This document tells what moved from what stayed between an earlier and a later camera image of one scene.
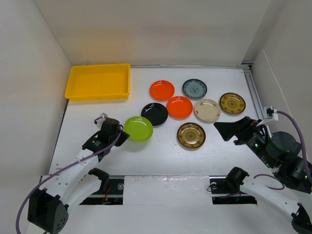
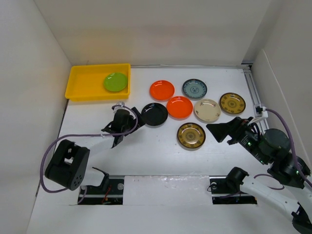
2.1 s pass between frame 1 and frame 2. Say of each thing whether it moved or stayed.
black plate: stayed
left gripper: moved
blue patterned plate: stayed
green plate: moved
